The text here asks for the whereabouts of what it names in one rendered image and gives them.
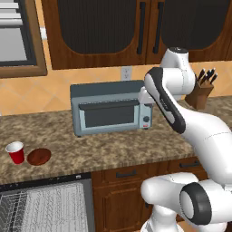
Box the black-handled knife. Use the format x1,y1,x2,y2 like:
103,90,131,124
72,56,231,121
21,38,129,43
197,68,207,82
203,68,213,84
209,72,218,85

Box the white wall socket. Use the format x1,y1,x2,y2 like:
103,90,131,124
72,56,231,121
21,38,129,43
121,65,133,82

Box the brown wooden knife block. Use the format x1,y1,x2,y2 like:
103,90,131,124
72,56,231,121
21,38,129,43
184,79,215,111

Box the dishwasher with black top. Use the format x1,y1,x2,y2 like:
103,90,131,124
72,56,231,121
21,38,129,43
0,172,96,232

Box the brown dark-panelled cupboard door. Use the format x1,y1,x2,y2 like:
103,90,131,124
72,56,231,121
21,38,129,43
145,0,232,65
41,0,151,71

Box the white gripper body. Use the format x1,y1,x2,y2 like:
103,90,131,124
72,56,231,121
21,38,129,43
138,86,156,105

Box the red plastic cup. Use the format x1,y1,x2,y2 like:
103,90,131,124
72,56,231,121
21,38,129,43
5,140,25,166

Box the brown wooden base cupboard door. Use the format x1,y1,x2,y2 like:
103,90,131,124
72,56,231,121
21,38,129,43
92,180,158,232

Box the brown framed window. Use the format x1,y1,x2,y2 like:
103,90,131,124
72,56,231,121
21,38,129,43
0,0,48,80

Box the black drawer handle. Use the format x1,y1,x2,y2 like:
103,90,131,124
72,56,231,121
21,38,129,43
179,160,201,169
115,169,138,179

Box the dark toaster oven door handle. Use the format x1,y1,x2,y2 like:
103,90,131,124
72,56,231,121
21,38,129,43
78,100,140,111

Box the wire dishwasher rack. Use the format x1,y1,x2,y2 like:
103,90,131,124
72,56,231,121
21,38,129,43
0,191,29,232

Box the grey toaster oven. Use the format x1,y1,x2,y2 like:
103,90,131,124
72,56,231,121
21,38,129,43
69,80,154,139

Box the black cupboard door handle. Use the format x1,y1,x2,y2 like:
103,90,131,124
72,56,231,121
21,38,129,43
136,1,147,56
152,1,165,55

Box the brown bowl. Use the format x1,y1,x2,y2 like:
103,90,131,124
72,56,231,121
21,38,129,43
26,148,53,167

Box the brown wooden drawer front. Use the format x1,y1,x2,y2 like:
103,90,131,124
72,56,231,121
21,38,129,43
100,162,169,187
167,156,209,176

